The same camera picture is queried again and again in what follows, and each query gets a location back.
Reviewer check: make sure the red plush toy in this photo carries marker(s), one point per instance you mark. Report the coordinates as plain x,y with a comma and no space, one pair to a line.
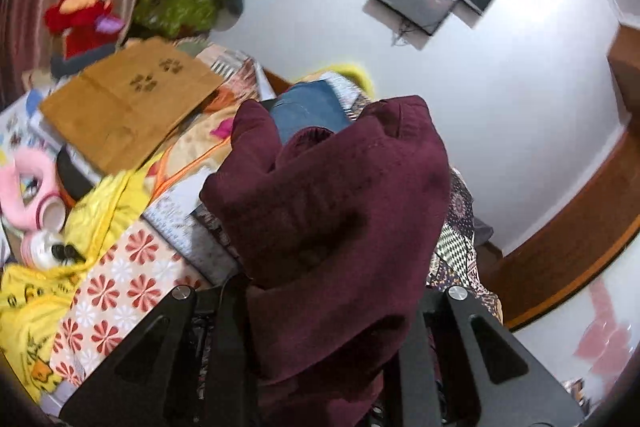
75,17

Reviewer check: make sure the folded blue jeans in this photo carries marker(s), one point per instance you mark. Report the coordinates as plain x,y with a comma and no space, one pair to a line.
310,112

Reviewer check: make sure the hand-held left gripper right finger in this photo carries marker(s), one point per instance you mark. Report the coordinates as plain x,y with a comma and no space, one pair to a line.
475,372

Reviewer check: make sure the maroon button shirt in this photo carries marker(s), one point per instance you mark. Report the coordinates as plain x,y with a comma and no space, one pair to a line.
325,232

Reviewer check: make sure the wooden folding table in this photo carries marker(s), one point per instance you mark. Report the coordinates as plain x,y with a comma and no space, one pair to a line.
130,102

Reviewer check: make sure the patchwork bedspread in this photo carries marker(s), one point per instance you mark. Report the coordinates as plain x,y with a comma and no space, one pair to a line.
462,237

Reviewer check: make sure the white wardrobe door pink hearts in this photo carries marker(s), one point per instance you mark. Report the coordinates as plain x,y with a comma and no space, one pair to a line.
590,337

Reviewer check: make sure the green patterned bag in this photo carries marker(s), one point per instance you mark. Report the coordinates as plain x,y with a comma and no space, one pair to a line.
175,9

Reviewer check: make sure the pink headphones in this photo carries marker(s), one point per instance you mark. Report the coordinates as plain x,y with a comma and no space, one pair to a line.
25,187

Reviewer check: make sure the orange patterned quilt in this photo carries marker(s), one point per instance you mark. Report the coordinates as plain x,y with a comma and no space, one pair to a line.
205,142

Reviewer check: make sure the yellow cartoon print cloth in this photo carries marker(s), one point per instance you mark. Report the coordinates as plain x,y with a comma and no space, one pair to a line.
35,307

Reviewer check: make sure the brown wooden overhead cabinet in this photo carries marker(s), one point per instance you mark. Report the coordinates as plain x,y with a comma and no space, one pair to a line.
627,67

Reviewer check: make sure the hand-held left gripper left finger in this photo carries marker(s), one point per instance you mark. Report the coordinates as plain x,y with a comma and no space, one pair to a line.
165,372

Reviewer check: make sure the yellow curved bed guard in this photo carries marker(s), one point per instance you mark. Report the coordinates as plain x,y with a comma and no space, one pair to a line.
350,74

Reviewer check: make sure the floral bed sheet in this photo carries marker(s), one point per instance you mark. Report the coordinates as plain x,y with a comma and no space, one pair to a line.
125,287

